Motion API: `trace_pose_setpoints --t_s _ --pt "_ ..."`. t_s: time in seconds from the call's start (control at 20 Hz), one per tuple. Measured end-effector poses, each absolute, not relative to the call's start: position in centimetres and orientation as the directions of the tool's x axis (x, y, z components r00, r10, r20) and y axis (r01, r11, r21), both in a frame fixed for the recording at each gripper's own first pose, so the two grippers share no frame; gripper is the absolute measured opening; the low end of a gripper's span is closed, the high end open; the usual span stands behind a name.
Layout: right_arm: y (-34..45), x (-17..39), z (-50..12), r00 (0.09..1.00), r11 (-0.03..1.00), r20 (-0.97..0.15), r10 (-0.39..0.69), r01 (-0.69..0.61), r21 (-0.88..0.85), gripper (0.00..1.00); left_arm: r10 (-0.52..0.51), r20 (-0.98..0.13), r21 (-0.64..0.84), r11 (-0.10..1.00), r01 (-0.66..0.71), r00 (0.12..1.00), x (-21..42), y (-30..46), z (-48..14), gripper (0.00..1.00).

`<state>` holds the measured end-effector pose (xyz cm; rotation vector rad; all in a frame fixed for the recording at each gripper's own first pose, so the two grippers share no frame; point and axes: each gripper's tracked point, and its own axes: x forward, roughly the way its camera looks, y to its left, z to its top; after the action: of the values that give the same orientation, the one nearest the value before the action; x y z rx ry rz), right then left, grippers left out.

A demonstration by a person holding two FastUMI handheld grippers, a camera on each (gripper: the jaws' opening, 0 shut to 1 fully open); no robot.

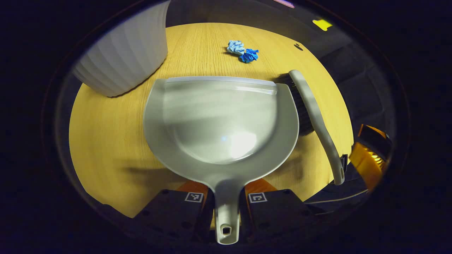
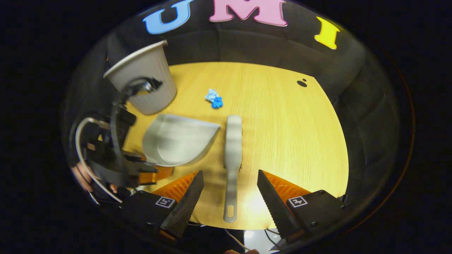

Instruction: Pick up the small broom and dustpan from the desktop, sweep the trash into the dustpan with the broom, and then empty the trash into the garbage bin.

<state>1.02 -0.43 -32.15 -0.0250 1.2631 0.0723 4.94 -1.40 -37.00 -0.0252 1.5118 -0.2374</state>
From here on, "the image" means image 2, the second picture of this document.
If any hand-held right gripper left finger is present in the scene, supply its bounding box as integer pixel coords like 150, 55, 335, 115
120, 170, 205, 240

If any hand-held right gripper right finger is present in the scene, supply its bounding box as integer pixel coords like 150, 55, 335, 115
257, 169, 349, 246

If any white plastic dustpan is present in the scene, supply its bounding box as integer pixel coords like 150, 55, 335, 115
142, 114, 221, 167

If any small white broom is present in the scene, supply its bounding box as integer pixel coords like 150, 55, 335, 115
223, 115, 243, 223

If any grey ribbed garbage bin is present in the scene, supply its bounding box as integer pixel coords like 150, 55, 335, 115
103, 40, 177, 116

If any blue paper trash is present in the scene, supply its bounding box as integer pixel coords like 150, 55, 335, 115
205, 89, 224, 109

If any wooden desktop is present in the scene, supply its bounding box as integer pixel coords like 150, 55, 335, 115
122, 62, 350, 230

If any grey cable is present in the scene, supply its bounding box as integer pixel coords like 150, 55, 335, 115
75, 117, 123, 204

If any white cable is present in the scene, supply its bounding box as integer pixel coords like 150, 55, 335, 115
224, 229, 248, 252

